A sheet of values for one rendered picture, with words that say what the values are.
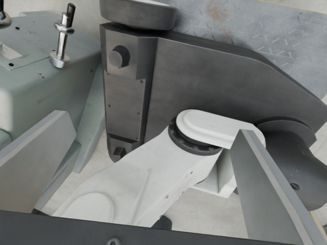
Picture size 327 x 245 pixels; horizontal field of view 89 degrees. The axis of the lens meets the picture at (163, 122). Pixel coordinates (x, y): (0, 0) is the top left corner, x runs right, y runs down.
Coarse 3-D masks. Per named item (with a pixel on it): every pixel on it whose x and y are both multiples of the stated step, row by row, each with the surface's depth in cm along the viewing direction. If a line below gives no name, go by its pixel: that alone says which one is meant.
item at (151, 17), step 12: (108, 0) 37; (120, 0) 36; (132, 0) 36; (144, 0) 49; (108, 12) 38; (120, 12) 37; (132, 12) 37; (144, 12) 37; (156, 12) 38; (168, 12) 40; (132, 24) 38; (144, 24) 38; (156, 24) 39; (168, 24) 42
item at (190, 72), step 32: (128, 32) 40; (160, 32) 46; (128, 64) 42; (160, 64) 45; (192, 64) 43; (224, 64) 41; (256, 64) 40; (128, 96) 50; (160, 96) 50; (192, 96) 48; (224, 96) 46; (256, 96) 44; (288, 96) 42; (128, 128) 58; (160, 128) 58; (288, 128) 45; (288, 160) 37; (320, 192) 35
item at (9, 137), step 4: (0, 132) 54; (4, 132) 54; (0, 136) 53; (4, 136) 54; (8, 136) 54; (0, 140) 52; (4, 140) 53; (8, 140) 55; (0, 144) 52; (4, 144) 54; (0, 148) 54
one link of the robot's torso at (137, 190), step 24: (144, 144) 36; (168, 144) 37; (192, 144) 36; (120, 168) 29; (144, 168) 31; (168, 168) 32; (192, 168) 33; (96, 192) 22; (120, 192) 23; (144, 192) 27; (168, 192) 29; (72, 216) 19; (96, 216) 19; (120, 216) 21; (144, 216) 25
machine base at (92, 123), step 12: (24, 12) 85; (36, 12) 90; (48, 12) 97; (96, 72) 93; (96, 84) 97; (96, 96) 102; (84, 108) 110; (96, 108) 108; (84, 120) 116; (96, 120) 114; (84, 132) 124; (96, 132) 122; (84, 144) 132; (96, 144) 155; (84, 156) 141
